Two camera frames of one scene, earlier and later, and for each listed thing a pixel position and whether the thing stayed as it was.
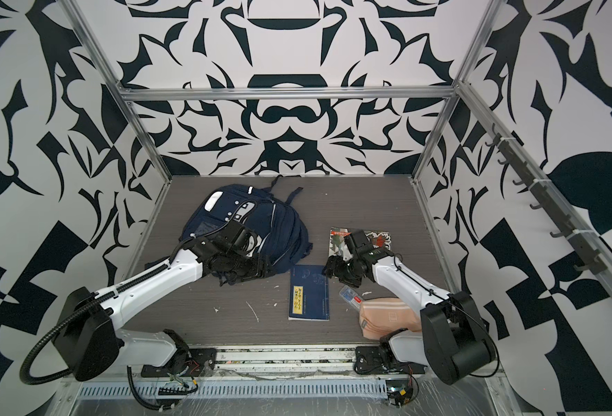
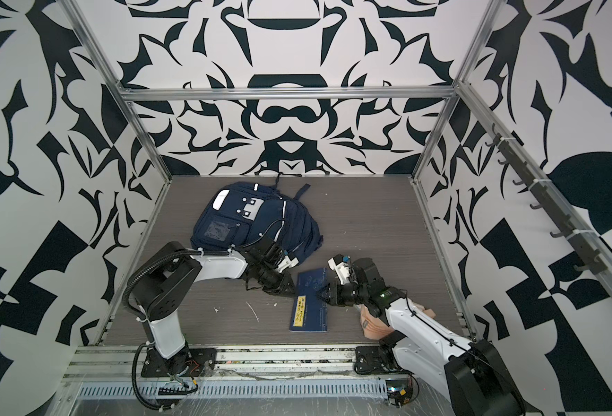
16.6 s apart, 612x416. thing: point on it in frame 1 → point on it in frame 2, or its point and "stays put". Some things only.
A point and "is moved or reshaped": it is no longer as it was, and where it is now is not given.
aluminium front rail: x=283 y=365 stays put
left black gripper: x=259 y=269 → x=287 y=283
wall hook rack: x=578 y=240 stays put
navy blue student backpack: x=276 y=227 is moved or reshaped
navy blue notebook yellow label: x=309 y=293 is moved or reshaped
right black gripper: x=335 y=267 → x=335 y=294
